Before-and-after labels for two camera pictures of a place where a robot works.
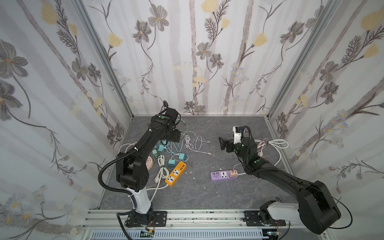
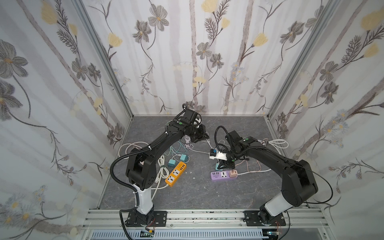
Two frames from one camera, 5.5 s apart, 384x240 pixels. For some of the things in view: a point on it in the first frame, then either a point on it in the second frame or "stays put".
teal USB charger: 182,156 to 216,169
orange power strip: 176,174 stays put
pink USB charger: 233,173 stays put
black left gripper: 174,135 to 201,133
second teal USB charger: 171,163 stays put
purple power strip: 224,174 stays put
